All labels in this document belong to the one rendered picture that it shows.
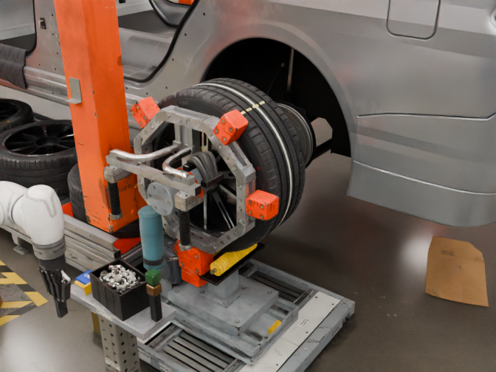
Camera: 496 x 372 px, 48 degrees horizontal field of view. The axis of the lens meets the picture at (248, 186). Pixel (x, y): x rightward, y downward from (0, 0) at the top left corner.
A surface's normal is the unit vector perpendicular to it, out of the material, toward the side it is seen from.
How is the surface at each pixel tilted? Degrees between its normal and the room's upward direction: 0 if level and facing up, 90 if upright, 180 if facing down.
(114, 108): 90
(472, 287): 2
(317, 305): 0
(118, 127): 90
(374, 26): 90
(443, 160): 90
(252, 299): 0
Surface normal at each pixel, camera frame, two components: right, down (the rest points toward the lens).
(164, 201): -0.59, 0.37
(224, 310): 0.00, -0.89
